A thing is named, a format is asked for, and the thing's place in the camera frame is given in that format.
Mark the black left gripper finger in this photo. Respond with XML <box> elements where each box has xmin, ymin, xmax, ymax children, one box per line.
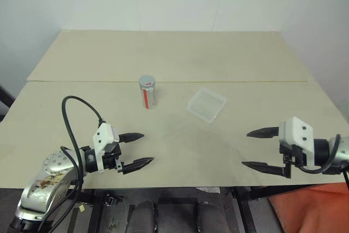
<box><xmin>121</xmin><ymin>157</ymin><xmax>155</xmax><ymax>176</ymax></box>
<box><xmin>117</xmin><ymin>132</ymin><xmax>145</xmax><ymax>144</ymax></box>

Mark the grey bottle cap red mark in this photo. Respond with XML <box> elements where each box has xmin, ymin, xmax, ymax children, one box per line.
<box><xmin>138</xmin><ymin>74</ymin><xmax>157</xmax><ymax>90</ymax></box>

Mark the silver can red label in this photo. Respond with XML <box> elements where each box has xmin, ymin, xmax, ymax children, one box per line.
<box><xmin>139</xmin><ymin>85</ymin><xmax>157</xmax><ymax>110</ymax></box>

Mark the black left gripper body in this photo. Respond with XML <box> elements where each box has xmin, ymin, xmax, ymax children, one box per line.
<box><xmin>102</xmin><ymin>141</ymin><xmax>125</xmax><ymax>175</ymax></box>

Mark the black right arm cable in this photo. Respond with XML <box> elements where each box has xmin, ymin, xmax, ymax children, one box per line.
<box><xmin>296</xmin><ymin>134</ymin><xmax>349</xmax><ymax>190</ymax></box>

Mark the dark rounded shape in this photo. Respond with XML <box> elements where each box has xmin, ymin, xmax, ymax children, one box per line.
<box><xmin>196</xmin><ymin>201</ymin><xmax>219</xmax><ymax>233</ymax></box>
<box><xmin>128</xmin><ymin>200</ymin><xmax>158</xmax><ymax>233</ymax></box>

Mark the orange cloth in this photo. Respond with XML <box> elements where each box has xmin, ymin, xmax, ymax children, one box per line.
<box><xmin>268</xmin><ymin>182</ymin><xmax>349</xmax><ymax>233</ymax></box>

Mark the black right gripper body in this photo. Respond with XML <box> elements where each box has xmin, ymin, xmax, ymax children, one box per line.
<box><xmin>279</xmin><ymin>142</ymin><xmax>305</xmax><ymax>168</ymax></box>

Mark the clear square plastic container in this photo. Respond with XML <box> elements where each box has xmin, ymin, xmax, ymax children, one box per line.
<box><xmin>186</xmin><ymin>87</ymin><xmax>228</xmax><ymax>124</ymax></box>

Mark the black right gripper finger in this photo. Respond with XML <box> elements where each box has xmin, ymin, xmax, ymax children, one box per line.
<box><xmin>241</xmin><ymin>161</ymin><xmax>292</xmax><ymax>180</ymax></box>
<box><xmin>246</xmin><ymin>126</ymin><xmax>280</xmax><ymax>139</ymax></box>

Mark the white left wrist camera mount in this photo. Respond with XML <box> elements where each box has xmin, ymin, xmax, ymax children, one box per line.
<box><xmin>92</xmin><ymin>122</ymin><xmax>120</xmax><ymax>174</ymax></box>

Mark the black strap buckle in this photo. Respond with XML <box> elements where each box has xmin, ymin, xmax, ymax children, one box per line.
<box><xmin>104</xmin><ymin>193</ymin><xmax>124</xmax><ymax>208</ymax></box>

